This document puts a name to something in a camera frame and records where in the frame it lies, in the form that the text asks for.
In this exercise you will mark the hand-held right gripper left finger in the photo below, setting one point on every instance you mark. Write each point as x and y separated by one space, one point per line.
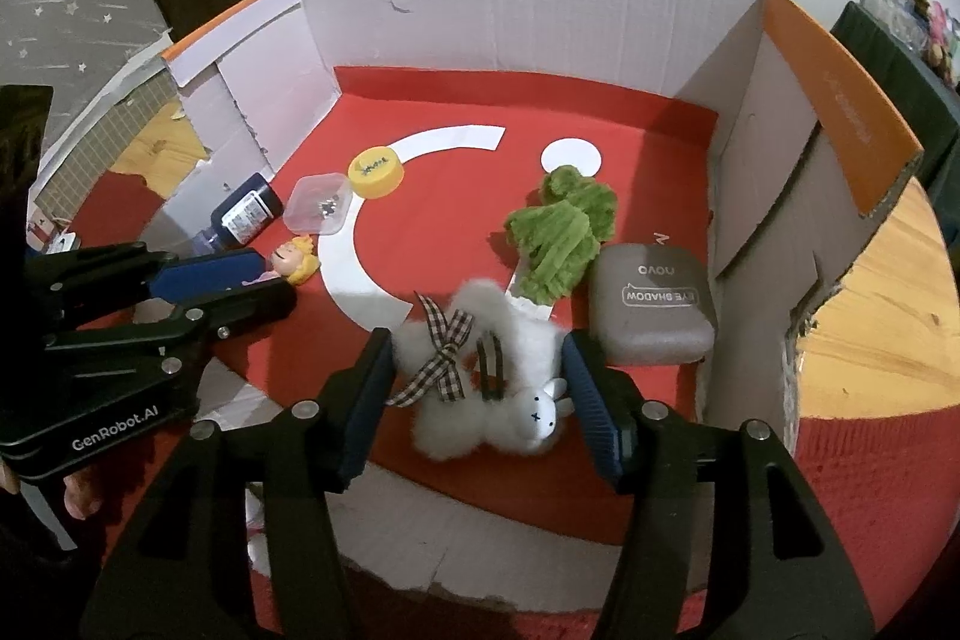
367 400

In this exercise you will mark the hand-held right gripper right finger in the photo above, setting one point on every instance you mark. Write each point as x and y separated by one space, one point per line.
592 400

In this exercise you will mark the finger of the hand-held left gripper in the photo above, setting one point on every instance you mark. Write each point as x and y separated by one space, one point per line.
240 310
210 276

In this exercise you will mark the blue paint bottle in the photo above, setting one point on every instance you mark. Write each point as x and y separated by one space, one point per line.
244 212

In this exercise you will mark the small blond doll figure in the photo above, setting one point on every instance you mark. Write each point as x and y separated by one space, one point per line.
296 259

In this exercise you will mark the white plush sheep toy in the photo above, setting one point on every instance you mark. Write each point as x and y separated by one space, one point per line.
465 415

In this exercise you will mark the grey eye shadow case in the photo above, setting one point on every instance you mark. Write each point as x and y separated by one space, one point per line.
652 310

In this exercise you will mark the small clear plastic box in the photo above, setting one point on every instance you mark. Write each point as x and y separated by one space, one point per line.
319 205

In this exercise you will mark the green chenille plush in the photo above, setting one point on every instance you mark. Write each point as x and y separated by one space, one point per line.
551 257

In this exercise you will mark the orange cardboard box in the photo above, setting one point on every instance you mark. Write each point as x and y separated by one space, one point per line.
525 48

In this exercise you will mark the person's left hand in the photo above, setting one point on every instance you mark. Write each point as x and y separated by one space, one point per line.
82 497

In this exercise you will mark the yellow bottle cap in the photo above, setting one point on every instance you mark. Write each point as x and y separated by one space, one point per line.
375 171

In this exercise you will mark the red tablecloth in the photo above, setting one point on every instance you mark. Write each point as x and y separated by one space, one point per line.
862 497

